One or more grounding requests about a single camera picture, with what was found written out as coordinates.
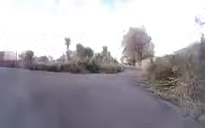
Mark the grey asphalt path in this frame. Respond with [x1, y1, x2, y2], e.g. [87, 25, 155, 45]
[0, 65, 205, 128]

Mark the row of flax bushes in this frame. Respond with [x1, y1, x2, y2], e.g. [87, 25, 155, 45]
[141, 6, 205, 118]

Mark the group of distant bushes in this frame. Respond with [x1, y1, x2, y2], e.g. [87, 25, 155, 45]
[18, 37, 124, 75]

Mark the pale bare tree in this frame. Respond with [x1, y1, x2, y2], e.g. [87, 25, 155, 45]
[120, 25, 156, 66]

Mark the grass verge with dry leaves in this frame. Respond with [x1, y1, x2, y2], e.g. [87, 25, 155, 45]
[136, 68, 205, 128]

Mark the reddish building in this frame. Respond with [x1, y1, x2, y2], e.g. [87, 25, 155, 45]
[0, 50, 18, 68]

